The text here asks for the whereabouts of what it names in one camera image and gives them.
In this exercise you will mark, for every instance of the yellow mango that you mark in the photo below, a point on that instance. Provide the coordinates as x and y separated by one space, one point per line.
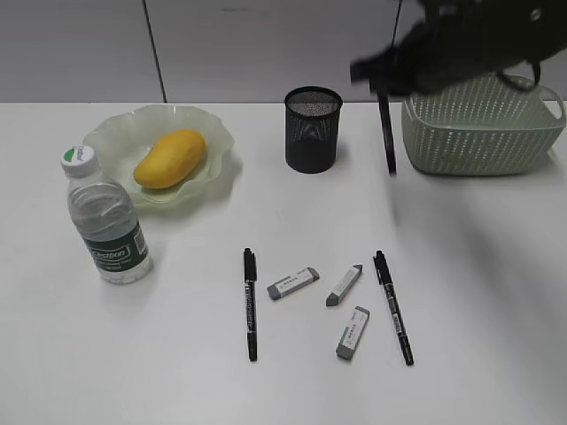
172 158

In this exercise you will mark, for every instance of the black mesh pen holder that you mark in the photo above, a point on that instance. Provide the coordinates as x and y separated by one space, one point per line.
311 128

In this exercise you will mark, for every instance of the light green plastic basket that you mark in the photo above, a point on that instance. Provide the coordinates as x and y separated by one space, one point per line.
482 127

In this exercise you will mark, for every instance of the black marker pen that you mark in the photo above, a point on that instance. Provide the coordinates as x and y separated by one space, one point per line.
385 280
250 278
385 117

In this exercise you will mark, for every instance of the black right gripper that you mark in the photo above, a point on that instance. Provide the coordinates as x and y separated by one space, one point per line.
461 40

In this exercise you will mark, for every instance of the grey white eraser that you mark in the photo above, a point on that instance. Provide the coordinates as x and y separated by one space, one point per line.
343 287
292 283
352 333

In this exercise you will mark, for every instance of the frosted green wavy plate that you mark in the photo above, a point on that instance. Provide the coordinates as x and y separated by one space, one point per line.
123 141

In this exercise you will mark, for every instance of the clear water bottle green label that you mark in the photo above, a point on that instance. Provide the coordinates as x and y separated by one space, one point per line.
105 218

